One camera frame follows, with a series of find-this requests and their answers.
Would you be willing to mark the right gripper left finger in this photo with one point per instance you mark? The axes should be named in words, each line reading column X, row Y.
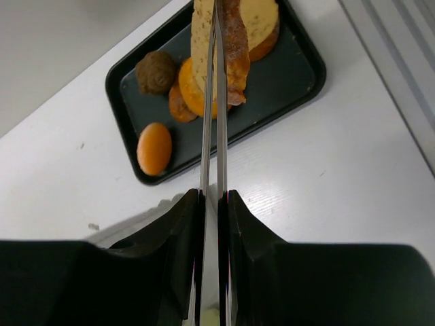
column 143, row 279

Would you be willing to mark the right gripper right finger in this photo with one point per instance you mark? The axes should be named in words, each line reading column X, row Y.
column 265, row 280

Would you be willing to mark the bread slice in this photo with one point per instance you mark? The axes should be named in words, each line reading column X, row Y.
column 261, row 21
column 236, row 49

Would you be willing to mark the peeled mandarin orange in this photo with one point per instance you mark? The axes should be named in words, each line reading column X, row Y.
column 154, row 149

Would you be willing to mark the small orange pastry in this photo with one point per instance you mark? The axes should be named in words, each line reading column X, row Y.
column 178, row 107

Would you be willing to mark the orange glazed donut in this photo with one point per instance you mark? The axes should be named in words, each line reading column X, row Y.
column 191, row 93

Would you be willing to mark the dark brown muffin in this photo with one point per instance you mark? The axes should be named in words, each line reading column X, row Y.
column 155, row 73

